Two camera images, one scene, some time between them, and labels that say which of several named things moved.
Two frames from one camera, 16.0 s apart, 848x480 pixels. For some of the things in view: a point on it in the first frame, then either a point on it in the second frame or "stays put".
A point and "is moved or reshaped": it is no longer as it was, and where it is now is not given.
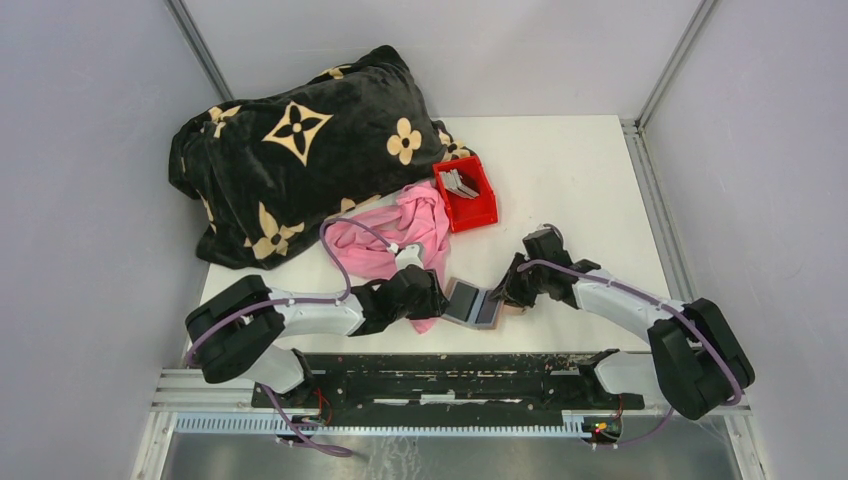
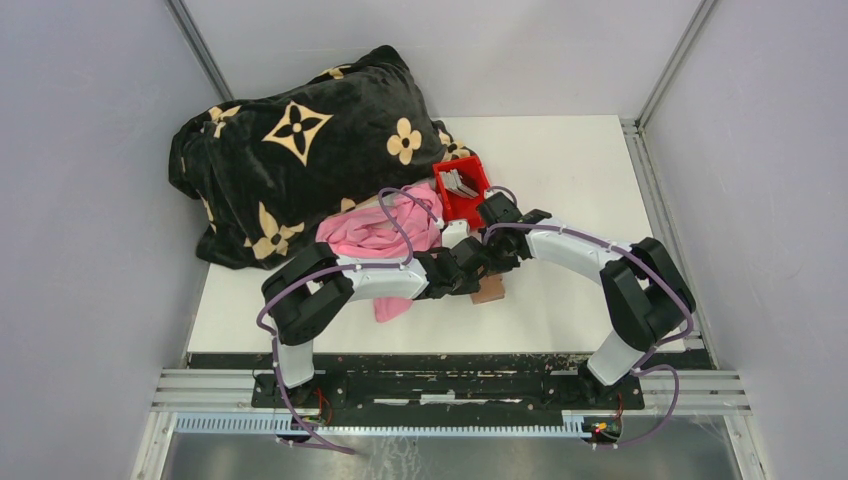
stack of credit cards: (452, 182) stays put
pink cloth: (367, 239) stays put
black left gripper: (435, 304) → (471, 286)
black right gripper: (508, 289) → (497, 265)
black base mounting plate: (519, 387) stays put
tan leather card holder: (473, 306) is moved or reshaped
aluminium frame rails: (188, 390) stays put
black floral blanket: (266, 169) stays put
